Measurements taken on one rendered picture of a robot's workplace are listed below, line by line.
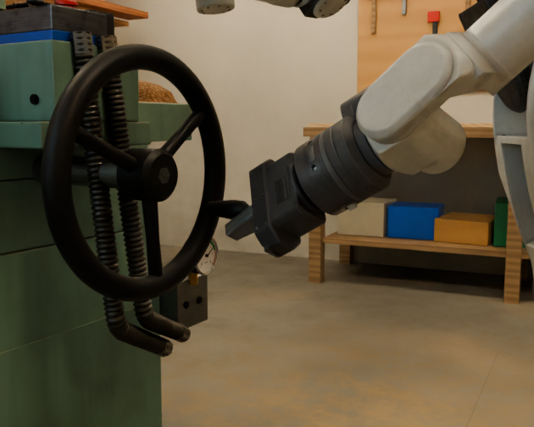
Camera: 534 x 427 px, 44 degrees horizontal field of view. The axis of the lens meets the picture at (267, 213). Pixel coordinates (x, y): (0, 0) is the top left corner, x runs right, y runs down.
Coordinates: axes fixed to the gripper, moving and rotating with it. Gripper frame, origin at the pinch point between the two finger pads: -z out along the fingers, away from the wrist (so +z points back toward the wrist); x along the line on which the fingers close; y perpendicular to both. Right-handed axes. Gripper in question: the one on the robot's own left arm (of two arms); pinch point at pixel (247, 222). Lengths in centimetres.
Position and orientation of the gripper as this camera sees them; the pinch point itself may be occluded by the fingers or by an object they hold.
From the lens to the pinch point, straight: 80.1
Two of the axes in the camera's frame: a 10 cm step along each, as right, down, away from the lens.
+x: -0.9, -8.2, 5.7
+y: -6.7, -3.8, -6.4
